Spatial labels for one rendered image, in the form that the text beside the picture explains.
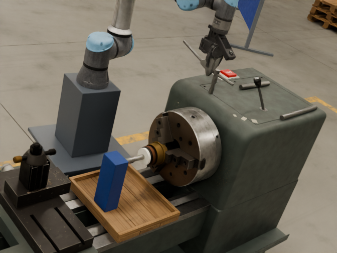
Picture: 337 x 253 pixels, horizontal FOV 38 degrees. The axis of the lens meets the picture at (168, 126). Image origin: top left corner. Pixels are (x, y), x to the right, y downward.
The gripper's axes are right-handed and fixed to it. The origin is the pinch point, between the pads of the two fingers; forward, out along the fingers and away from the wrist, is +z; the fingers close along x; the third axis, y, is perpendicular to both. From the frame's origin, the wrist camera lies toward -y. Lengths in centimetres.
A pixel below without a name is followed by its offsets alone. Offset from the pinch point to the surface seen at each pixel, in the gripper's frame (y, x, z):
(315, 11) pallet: 345, -671, 116
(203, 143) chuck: -24.4, 20.8, 15.7
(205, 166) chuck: -27.9, 19.7, 24.7
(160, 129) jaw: -8.1, 29.3, 17.7
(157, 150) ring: -14.5, 34.4, 22.2
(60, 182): -8, 72, 32
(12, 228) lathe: -13, 91, 41
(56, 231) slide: -25, 82, 37
